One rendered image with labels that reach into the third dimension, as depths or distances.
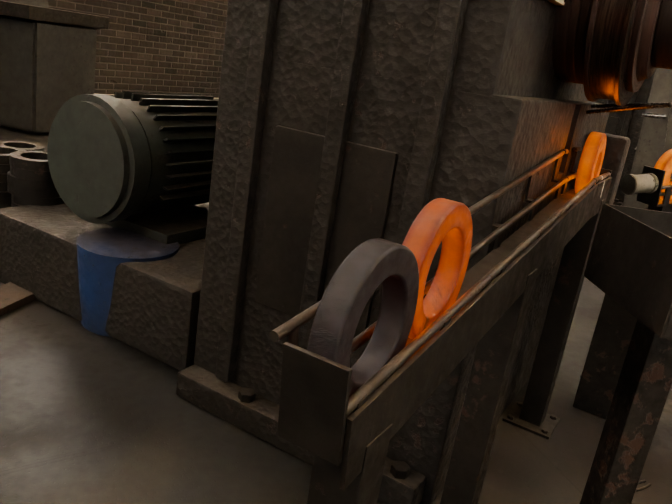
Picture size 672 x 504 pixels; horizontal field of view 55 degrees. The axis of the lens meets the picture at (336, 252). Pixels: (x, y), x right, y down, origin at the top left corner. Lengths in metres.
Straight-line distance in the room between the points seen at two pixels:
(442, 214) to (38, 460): 1.07
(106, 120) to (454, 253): 1.30
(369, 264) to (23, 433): 1.16
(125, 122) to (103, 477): 0.97
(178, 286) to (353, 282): 1.22
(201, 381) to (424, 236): 1.04
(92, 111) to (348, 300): 1.50
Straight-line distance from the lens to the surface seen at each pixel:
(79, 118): 2.06
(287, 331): 0.64
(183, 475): 1.50
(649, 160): 4.45
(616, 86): 1.54
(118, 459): 1.54
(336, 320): 0.60
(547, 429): 1.92
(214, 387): 1.67
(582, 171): 1.62
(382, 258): 0.63
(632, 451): 1.30
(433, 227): 0.76
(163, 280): 1.82
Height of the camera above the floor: 0.90
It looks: 17 degrees down
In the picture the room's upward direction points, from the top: 9 degrees clockwise
